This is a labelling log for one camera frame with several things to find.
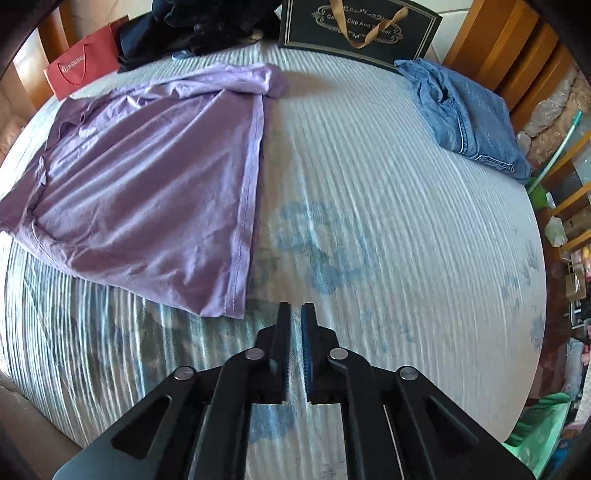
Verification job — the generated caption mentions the purple t-shirt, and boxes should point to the purple t-shirt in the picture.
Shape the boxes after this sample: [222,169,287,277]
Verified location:
[1,64,287,319]

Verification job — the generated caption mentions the dark navy clothes pile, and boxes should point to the dark navy clothes pile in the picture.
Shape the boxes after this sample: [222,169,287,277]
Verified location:
[115,0,281,72]

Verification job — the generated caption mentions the green plastic bag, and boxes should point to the green plastic bag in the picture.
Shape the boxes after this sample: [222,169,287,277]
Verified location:
[503,392,572,479]

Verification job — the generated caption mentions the white striped bed sheet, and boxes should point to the white striped bed sheet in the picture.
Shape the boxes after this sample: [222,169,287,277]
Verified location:
[0,40,548,480]

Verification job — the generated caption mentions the rolled floral quilts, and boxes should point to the rolled floral quilts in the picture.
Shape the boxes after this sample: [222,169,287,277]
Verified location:
[517,64,590,170]

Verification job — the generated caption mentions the folded blue denim garment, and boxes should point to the folded blue denim garment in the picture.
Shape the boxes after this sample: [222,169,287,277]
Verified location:
[394,59,531,185]

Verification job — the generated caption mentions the teal mop pole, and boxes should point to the teal mop pole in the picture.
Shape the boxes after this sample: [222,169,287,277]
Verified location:
[527,109,583,196]

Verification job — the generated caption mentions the red paper shopping bag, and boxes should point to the red paper shopping bag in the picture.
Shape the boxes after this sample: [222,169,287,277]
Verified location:
[44,16,129,100]

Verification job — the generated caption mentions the black gift bag gold handles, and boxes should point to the black gift bag gold handles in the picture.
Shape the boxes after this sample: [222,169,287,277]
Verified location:
[280,0,442,70]

